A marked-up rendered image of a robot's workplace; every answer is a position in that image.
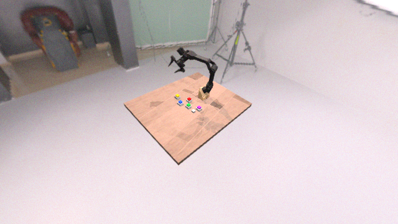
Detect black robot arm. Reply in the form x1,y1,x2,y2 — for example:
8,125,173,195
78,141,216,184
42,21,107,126
177,47,218,93

